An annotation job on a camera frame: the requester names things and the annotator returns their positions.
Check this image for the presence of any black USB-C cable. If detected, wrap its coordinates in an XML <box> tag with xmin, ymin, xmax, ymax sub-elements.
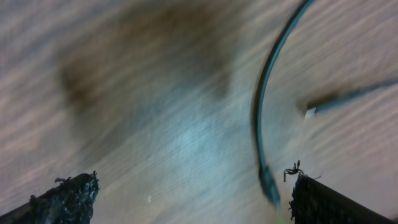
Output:
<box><xmin>251</xmin><ymin>0</ymin><xmax>317</xmax><ymax>210</ymax></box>

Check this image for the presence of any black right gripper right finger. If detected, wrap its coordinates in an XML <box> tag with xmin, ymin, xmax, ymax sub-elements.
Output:
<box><xmin>284</xmin><ymin>162</ymin><xmax>394</xmax><ymax>224</ymax></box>

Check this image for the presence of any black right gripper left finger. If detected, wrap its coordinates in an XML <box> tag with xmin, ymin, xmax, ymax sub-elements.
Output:
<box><xmin>1</xmin><ymin>172</ymin><xmax>100</xmax><ymax>224</ymax></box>

